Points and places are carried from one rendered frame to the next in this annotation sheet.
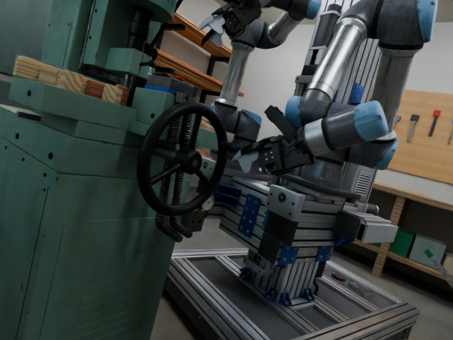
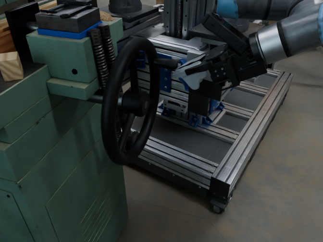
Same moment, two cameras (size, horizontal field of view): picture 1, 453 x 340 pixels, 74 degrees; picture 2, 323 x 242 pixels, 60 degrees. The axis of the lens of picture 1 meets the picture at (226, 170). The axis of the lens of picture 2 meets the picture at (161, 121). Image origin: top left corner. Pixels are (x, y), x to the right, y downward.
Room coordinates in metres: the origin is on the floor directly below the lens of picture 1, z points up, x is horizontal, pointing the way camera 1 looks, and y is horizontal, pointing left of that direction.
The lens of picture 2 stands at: (0.21, 0.21, 1.15)
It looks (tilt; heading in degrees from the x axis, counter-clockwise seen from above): 36 degrees down; 342
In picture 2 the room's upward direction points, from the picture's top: straight up
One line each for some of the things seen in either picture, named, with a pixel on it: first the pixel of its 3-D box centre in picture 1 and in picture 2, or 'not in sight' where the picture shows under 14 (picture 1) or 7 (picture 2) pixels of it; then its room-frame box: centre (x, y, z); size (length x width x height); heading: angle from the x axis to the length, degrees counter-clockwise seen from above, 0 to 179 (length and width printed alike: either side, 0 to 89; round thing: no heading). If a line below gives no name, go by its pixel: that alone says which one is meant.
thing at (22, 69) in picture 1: (135, 103); not in sight; (0.98, 0.34, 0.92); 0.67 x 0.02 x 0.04; 143
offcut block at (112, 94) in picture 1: (112, 94); (11, 66); (0.77, 0.33, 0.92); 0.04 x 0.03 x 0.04; 3
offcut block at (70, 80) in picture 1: (71, 81); not in sight; (0.70, 0.40, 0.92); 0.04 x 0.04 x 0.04; 42
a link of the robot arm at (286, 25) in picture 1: (285, 25); not in sight; (1.30, -0.08, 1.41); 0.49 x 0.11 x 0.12; 8
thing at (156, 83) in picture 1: (174, 87); (72, 14); (0.85, 0.20, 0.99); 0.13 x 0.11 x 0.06; 143
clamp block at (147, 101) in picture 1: (166, 112); (76, 47); (0.84, 0.20, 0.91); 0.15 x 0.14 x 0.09; 143
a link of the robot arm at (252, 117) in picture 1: (247, 125); not in sight; (1.53, -0.04, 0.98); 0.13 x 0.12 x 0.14; 98
